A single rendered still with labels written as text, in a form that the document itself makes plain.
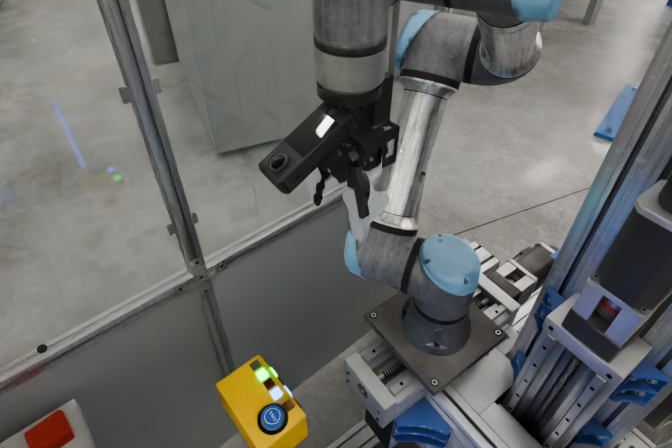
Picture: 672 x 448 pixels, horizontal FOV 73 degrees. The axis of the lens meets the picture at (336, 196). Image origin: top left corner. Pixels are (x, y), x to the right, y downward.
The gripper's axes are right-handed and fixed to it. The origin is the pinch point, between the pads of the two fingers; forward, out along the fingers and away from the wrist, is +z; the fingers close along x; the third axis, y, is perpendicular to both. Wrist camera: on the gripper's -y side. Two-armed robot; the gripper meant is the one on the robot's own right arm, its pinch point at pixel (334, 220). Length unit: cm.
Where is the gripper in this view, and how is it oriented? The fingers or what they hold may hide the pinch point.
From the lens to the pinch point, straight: 62.1
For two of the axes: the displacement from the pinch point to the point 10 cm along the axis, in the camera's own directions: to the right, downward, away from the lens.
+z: 0.0, 7.5, 6.6
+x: -6.4, -5.1, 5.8
